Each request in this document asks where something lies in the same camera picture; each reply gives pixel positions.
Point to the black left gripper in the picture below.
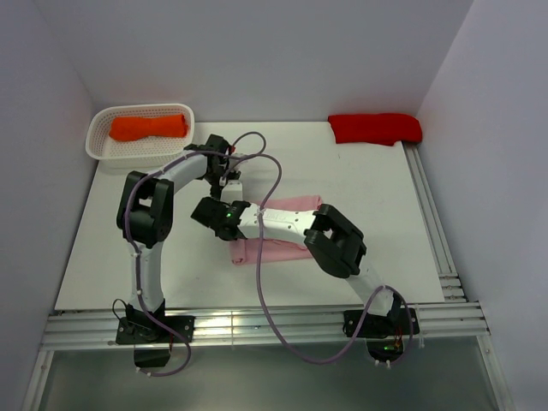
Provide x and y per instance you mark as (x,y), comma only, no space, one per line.
(234,174)

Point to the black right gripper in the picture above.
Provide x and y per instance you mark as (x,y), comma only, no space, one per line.
(223,202)

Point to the pink t shirt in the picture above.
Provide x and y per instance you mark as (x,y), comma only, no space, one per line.
(244,252)

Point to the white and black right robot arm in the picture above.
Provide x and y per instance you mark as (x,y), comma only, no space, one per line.
(335,244)

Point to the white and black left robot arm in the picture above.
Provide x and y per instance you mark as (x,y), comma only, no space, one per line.
(145,217)

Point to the white perforated plastic basket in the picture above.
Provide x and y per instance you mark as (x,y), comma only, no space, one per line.
(152,150)

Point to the rolled orange t shirt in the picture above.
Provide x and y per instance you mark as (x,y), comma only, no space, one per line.
(133,128)

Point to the folded red t shirt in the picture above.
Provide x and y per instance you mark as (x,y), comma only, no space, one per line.
(383,129)

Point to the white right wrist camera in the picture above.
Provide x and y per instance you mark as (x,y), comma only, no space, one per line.
(232,191)

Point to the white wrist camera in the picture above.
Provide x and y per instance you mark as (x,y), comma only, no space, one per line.
(240,159)
(232,191)

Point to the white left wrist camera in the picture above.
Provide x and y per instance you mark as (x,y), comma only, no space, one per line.
(240,159)

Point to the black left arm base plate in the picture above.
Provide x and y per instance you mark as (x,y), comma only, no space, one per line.
(175,327)

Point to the aluminium front rail frame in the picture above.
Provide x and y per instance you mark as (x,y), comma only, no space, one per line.
(95,330)

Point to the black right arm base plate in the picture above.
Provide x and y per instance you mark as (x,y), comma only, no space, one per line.
(355,323)

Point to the aluminium right side rail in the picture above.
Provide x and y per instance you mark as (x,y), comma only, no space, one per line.
(447,272)

